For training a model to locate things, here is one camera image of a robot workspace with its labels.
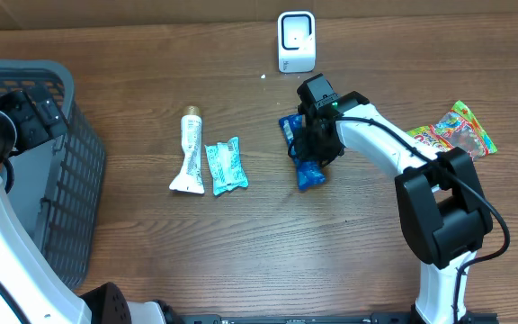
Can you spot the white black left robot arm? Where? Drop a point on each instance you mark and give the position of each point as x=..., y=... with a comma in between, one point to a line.
x=30, y=290

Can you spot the light blue snack packet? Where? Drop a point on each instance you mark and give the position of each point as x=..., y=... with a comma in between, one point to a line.
x=225, y=166

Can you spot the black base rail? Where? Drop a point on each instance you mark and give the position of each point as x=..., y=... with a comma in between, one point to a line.
x=375, y=318

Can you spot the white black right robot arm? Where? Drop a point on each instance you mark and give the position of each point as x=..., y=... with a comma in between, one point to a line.
x=443, y=213

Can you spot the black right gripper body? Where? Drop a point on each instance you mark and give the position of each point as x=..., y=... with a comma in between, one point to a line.
x=313, y=146

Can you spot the green snack bag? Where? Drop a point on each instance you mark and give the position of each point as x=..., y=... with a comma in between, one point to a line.
x=458, y=128

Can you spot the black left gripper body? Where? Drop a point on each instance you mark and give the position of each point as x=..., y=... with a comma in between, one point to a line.
x=31, y=128

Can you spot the white barcode scanner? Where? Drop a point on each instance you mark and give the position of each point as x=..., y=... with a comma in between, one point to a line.
x=296, y=42

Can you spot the white tube gold cap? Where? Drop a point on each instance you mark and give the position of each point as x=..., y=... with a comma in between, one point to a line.
x=189, y=180

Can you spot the grey plastic basket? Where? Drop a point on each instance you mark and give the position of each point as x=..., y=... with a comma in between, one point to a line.
x=58, y=185

